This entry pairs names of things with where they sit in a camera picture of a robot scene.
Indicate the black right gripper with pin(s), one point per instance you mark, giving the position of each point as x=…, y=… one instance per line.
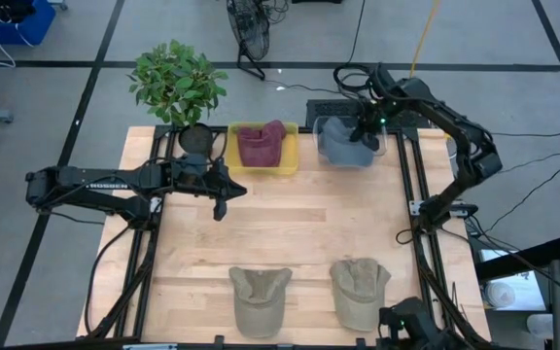
x=372, y=114

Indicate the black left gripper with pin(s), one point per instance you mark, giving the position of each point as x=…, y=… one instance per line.
x=197, y=177

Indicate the blue-grey baseball cap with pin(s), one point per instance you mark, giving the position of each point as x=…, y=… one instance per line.
x=340, y=143

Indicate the beige baseball cap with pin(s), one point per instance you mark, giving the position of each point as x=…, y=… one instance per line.
x=355, y=291
x=259, y=301

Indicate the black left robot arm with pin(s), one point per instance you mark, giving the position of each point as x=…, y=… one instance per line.
x=90, y=182

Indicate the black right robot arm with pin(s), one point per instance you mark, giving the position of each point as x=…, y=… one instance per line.
x=479, y=160

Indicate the yellow plastic bin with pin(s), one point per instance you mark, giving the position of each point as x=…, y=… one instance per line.
x=260, y=171

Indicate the clear plastic bin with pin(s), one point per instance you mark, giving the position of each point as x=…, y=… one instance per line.
x=315, y=136

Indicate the black perforated computer case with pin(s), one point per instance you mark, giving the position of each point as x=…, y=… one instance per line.
x=324, y=108

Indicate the green leafy plant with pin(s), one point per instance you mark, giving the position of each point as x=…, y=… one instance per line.
x=178, y=82

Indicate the black floor fan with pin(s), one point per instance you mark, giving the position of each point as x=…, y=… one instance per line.
x=248, y=24

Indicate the white roll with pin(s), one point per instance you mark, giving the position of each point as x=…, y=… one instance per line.
x=499, y=294

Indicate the blue plastic bin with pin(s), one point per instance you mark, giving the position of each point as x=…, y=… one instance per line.
x=42, y=24

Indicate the black aluminium table frame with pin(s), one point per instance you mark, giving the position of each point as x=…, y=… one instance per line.
x=162, y=131

